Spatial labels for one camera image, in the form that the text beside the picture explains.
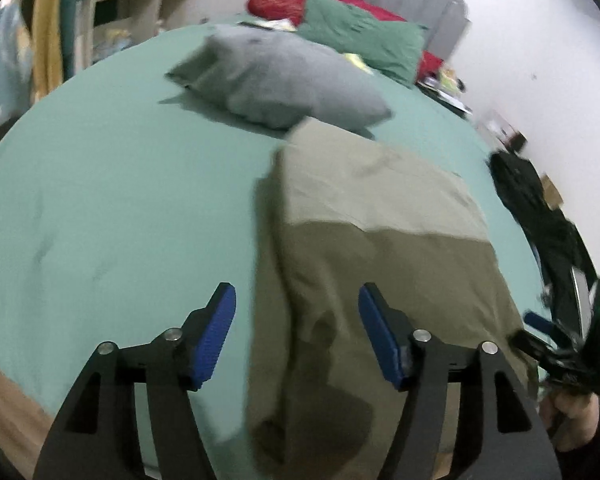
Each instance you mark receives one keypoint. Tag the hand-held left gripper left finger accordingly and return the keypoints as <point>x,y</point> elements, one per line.
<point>212,340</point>

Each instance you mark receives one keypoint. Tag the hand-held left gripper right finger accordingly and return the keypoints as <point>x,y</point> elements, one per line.
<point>380,340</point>

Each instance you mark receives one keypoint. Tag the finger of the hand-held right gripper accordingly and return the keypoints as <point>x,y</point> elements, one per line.
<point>542,326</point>

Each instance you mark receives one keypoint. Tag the olive green hooded jacket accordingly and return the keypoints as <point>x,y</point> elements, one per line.
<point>380,260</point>

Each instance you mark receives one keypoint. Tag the person's right forearm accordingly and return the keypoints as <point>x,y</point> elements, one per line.
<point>595,460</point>

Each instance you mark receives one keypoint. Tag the black clothes pile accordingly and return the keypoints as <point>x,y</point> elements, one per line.
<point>545,220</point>

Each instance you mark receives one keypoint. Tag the person's right hand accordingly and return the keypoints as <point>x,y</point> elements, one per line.
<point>575,417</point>

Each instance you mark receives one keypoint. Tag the tablet with grey screen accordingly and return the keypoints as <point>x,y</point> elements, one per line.
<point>580,287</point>

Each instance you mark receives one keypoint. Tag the cardboard boxes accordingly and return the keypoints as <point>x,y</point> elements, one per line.
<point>552,190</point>

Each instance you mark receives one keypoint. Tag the stack of books and snacks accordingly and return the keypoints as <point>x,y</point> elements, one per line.
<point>445,90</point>

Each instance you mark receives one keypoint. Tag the grey bundled cloth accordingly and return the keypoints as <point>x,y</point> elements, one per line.
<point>280,80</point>

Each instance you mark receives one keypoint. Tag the green pillow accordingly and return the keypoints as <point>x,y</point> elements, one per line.
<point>365,35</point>

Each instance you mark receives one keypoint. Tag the white paper packet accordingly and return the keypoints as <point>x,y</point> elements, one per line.
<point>275,24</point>

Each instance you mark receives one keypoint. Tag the beige computer desk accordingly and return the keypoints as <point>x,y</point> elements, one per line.
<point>130,5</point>

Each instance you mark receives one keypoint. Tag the light blue hanging blanket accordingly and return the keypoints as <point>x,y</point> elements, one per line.
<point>2,65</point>

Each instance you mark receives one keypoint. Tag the yellow curtain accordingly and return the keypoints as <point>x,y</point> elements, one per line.
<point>49,35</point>

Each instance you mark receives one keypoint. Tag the teal curtain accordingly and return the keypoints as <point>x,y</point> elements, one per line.
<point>74,20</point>

